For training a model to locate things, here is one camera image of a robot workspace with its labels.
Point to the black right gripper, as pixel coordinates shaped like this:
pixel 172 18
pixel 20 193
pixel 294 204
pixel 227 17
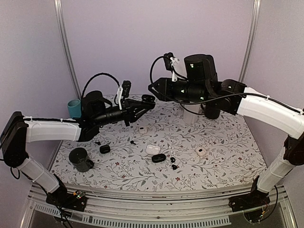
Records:
pixel 163 84

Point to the white ribbed vase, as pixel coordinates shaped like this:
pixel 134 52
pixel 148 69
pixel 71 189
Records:
pixel 191 118

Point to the right aluminium corner post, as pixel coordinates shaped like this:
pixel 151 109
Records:
pixel 250 39

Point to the white closed earbud case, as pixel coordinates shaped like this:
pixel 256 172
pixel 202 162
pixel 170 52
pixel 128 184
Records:
pixel 142 130

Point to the black square earbud case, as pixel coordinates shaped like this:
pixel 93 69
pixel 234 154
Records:
pixel 104 149

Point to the white open earbud case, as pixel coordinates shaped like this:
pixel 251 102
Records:
pixel 152 149

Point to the aluminium front rail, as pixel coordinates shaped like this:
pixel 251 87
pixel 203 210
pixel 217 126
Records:
pixel 168 209

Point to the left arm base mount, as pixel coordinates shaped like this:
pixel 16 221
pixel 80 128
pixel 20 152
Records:
pixel 61 198

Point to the black tapered vase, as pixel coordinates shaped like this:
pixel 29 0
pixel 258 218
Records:
pixel 211 113

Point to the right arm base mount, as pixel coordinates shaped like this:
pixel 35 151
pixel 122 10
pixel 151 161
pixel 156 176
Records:
pixel 254 198

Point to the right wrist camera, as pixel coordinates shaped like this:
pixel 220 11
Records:
pixel 169 61

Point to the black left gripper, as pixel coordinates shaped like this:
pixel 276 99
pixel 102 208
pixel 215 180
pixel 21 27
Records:
pixel 129 110

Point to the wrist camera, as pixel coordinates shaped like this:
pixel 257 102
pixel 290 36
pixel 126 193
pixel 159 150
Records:
pixel 169 61
pixel 123 92

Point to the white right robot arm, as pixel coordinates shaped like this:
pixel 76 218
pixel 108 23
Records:
pixel 201 86

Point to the black oval earbud case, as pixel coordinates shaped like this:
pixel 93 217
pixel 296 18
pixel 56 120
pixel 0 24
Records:
pixel 158 158

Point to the teal cup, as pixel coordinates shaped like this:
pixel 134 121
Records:
pixel 74 108

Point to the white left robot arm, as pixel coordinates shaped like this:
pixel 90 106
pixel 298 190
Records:
pixel 96 111

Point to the aluminium corner post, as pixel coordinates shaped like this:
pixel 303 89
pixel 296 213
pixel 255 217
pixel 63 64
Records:
pixel 250 39
pixel 65 44

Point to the left aluminium corner post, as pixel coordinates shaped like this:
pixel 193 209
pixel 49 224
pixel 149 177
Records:
pixel 65 44

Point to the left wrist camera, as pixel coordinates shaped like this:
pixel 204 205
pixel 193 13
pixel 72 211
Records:
pixel 123 92

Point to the black mug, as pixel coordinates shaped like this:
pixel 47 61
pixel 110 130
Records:
pixel 80 160

